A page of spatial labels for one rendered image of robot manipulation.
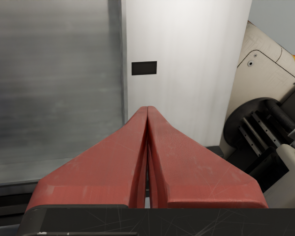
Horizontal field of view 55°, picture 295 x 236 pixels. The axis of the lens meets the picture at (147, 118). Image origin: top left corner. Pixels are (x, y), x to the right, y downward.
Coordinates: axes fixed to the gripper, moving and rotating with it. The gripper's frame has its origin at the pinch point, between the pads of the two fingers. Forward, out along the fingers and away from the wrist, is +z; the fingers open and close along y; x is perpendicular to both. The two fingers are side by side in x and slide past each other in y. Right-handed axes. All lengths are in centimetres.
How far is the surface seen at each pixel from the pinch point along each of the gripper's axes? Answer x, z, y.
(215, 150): 20.5, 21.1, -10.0
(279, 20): 32, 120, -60
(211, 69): 7.7, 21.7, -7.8
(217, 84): 9.9, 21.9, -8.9
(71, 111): 11.8, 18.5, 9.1
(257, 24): 33, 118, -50
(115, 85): 8.8, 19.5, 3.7
